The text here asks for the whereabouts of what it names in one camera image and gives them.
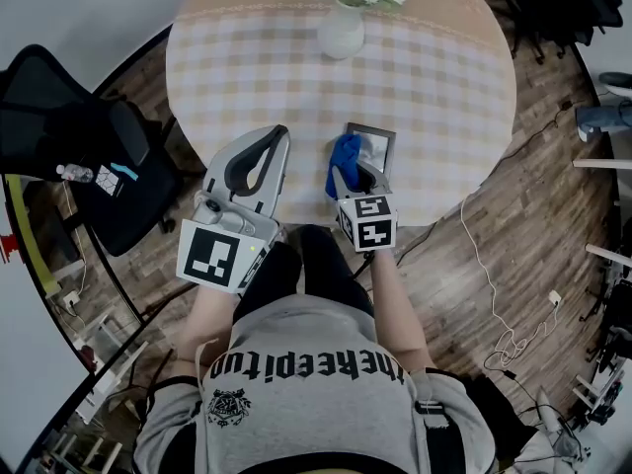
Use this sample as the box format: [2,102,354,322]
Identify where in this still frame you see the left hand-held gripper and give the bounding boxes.
[176,123,293,296]

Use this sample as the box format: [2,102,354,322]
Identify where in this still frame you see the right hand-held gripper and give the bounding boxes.
[328,162,400,255]

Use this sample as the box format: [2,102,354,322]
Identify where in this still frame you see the blue wiping cloth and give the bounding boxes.
[324,132,365,200]

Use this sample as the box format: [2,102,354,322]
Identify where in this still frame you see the black picture frame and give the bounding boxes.
[344,121,398,183]

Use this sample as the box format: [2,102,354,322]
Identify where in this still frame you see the person's right forearm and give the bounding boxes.
[369,250,432,370]

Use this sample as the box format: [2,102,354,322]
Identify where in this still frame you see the person's left forearm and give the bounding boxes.
[175,282,239,364]

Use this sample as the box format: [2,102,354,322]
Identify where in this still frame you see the person's black trousers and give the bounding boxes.
[231,224,377,321]

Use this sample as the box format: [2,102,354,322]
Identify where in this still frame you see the beige checked tablecloth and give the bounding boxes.
[165,0,518,227]

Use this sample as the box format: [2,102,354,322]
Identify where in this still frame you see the light blue strip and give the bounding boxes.
[109,161,141,183]

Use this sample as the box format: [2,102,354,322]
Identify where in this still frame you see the white patterned card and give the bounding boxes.
[93,164,124,198]

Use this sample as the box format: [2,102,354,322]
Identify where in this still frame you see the white ceramic vase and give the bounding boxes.
[316,0,367,61]

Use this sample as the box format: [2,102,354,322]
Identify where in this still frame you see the clear plastic water bottle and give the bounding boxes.
[54,163,95,185]

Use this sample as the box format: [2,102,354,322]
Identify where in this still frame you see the person's gray printed t-shirt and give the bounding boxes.
[131,293,498,474]

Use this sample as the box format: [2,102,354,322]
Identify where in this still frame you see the yellow-green strip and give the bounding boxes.
[3,173,63,299]

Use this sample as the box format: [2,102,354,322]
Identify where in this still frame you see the white metal rack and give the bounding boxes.
[73,313,149,427]

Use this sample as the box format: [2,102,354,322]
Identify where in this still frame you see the wooden desk with white legs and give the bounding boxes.
[571,130,632,272]

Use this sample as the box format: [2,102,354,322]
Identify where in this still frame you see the small red object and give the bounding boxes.
[0,233,20,265]

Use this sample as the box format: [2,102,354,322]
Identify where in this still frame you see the black framed whiteboard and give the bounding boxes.
[0,173,149,474]

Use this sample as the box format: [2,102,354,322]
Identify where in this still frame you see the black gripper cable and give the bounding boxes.
[351,250,379,280]

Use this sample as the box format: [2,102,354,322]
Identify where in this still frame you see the round pedestal table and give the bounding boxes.
[165,0,518,227]

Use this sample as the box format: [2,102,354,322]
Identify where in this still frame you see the black floor cable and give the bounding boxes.
[394,99,577,266]

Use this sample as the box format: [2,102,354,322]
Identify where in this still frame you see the white power cable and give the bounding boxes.
[458,194,564,370]

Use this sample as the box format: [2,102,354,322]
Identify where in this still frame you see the black backpack strap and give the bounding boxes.
[413,367,470,474]
[142,375,206,474]

